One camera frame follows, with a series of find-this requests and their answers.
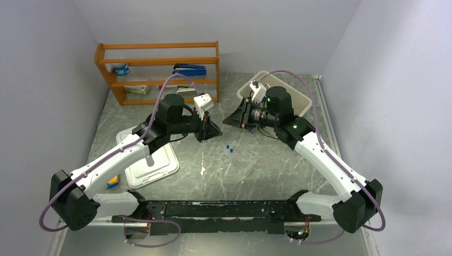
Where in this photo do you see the orange wooden shelf rack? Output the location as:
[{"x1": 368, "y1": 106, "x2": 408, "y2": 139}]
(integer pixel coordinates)
[{"x1": 94, "y1": 41, "x2": 220, "y2": 106}]

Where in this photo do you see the blue yellow small object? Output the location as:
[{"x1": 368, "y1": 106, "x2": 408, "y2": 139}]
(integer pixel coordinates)
[{"x1": 107, "y1": 175, "x2": 119, "y2": 189}]

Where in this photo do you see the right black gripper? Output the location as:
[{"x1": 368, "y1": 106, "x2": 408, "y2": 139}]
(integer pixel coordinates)
[{"x1": 223, "y1": 97, "x2": 279, "y2": 130}]

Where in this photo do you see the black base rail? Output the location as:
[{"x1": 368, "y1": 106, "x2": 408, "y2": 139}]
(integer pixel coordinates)
[{"x1": 146, "y1": 201, "x2": 322, "y2": 236}]

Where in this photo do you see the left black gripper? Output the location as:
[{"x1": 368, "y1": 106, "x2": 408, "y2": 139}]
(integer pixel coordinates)
[{"x1": 169, "y1": 107, "x2": 222, "y2": 142}]

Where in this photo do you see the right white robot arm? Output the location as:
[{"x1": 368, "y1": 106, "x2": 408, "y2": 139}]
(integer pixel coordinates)
[{"x1": 223, "y1": 86, "x2": 383, "y2": 233}]

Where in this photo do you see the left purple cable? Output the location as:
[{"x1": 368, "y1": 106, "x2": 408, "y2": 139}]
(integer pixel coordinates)
[{"x1": 38, "y1": 73, "x2": 204, "y2": 233}]

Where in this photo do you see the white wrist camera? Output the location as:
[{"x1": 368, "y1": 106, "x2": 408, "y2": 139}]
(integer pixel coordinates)
[
  {"x1": 249, "y1": 80, "x2": 270, "y2": 103},
  {"x1": 193, "y1": 94, "x2": 214, "y2": 120}
]

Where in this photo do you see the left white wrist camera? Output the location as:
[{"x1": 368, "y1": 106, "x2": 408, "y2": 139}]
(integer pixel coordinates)
[{"x1": 193, "y1": 94, "x2": 214, "y2": 120}]

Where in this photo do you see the blue stapler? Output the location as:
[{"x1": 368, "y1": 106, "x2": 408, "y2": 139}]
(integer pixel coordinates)
[{"x1": 172, "y1": 63, "x2": 207, "y2": 77}]

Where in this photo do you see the purple cable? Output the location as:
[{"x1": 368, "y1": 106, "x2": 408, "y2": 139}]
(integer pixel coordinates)
[
  {"x1": 257, "y1": 70, "x2": 386, "y2": 245},
  {"x1": 38, "y1": 73, "x2": 204, "y2": 233}
]

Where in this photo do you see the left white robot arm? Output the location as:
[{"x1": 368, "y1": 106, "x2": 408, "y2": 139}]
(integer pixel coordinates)
[{"x1": 39, "y1": 93, "x2": 222, "y2": 231}]

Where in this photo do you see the beige plastic bin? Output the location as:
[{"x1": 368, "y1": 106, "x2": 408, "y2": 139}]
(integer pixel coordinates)
[{"x1": 236, "y1": 70, "x2": 312, "y2": 116}]

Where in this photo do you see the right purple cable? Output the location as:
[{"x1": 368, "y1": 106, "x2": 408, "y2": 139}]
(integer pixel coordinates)
[{"x1": 257, "y1": 70, "x2": 386, "y2": 245}]

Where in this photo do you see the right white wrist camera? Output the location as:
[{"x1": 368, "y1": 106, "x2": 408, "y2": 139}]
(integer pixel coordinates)
[{"x1": 249, "y1": 80, "x2": 270, "y2": 103}]

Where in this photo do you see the white plastic container lid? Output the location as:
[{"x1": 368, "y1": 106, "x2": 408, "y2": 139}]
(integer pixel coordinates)
[{"x1": 125, "y1": 143, "x2": 180, "y2": 189}]

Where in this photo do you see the small white green box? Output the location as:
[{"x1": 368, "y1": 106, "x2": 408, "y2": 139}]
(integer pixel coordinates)
[{"x1": 124, "y1": 85, "x2": 149, "y2": 95}]

